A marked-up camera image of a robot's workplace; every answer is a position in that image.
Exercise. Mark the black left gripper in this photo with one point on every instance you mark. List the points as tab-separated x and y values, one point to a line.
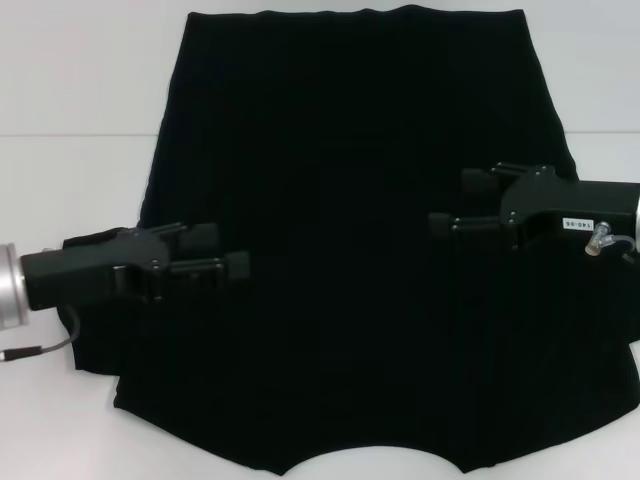
90	267

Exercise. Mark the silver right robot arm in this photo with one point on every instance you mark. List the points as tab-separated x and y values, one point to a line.
638	225

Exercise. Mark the black shirt with FREE print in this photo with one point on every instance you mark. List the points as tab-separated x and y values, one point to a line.
340	210

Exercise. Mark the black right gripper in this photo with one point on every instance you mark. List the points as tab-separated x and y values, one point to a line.
575	205

